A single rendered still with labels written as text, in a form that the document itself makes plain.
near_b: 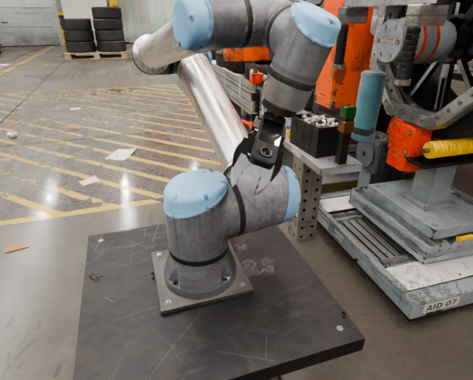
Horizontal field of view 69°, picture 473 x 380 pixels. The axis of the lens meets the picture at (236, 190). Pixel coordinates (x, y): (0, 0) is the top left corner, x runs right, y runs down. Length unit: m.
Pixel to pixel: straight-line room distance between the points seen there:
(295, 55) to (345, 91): 1.16
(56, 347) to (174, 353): 0.58
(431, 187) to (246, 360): 1.07
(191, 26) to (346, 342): 0.70
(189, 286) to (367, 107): 0.93
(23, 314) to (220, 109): 0.98
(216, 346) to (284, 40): 0.62
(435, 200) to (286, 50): 1.13
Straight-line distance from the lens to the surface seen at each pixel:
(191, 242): 0.79
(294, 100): 0.64
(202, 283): 0.85
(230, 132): 0.95
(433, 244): 1.50
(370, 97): 1.39
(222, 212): 0.77
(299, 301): 0.89
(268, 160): 0.62
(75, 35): 9.23
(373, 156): 1.75
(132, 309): 0.90
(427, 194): 1.59
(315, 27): 0.62
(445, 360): 1.31
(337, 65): 1.37
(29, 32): 14.12
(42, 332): 1.37
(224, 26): 0.66
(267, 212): 0.83
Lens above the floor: 0.92
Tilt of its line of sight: 27 degrees down
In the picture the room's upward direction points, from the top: straight up
